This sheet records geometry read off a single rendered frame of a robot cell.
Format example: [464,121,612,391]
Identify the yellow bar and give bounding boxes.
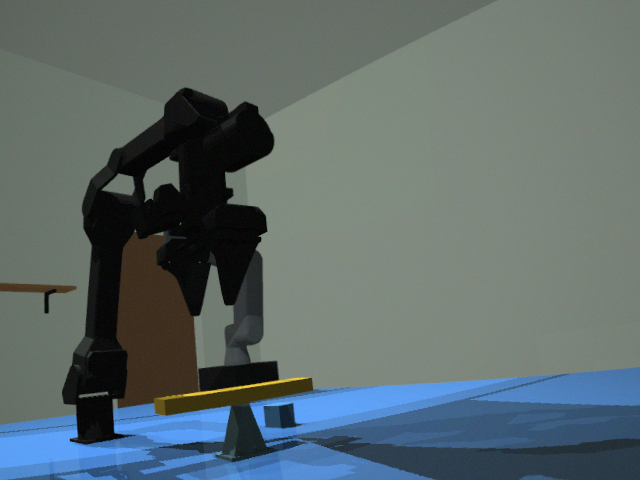
[154,378,313,416]

